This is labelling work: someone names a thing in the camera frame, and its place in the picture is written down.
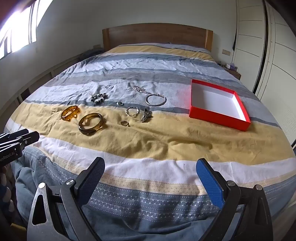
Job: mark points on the red cardboard box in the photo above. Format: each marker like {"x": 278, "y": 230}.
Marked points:
{"x": 217, "y": 120}

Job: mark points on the purple tissue box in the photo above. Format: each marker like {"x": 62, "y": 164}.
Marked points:
{"x": 232, "y": 67}

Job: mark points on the person's blue patterned clothing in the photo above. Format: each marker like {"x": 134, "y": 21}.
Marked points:
{"x": 5, "y": 192}

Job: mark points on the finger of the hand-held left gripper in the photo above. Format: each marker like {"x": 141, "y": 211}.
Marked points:
{"x": 11, "y": 136}
{"x": 29, "y": 139}

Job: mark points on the thin silver hoop bangle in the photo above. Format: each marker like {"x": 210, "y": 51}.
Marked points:
{"x": 156, "y": 105}

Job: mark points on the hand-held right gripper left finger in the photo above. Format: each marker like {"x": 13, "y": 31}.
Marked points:
{"x": 90, "y": 183}

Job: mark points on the white sliding wardrobe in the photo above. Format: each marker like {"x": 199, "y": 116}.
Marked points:
{"x": 277, "y": 58}

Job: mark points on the wooden nightstand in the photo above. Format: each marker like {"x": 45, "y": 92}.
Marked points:
{"x": 236, "y": 75}

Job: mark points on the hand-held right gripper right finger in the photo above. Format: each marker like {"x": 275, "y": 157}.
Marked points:
{"x": 209, "y": 185}

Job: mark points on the beige wall socket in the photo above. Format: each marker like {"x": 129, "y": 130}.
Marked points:
{"x": 97, "y": 46}

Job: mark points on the brown gold bangle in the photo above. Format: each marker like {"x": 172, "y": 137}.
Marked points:
{"x": 83, "y": 130}

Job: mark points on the window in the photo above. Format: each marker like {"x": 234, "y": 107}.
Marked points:
{"x": 20, "y": 30}

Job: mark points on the wooden bed with striped duvet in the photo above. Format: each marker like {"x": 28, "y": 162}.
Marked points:
{"x": 148, "y": 143}

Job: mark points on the wooden headboard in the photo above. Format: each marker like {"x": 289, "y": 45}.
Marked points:
{"x": 157, "y": 34}

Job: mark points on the amber translucent bangle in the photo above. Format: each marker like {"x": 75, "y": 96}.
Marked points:
{"x": 63, "y": 114}

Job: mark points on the grey crumpled cloth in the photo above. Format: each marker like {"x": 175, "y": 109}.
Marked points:
{"x": 91, "y": 54}

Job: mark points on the beige wall switch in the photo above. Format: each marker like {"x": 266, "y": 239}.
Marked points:
{"x": 226, "y": 52}

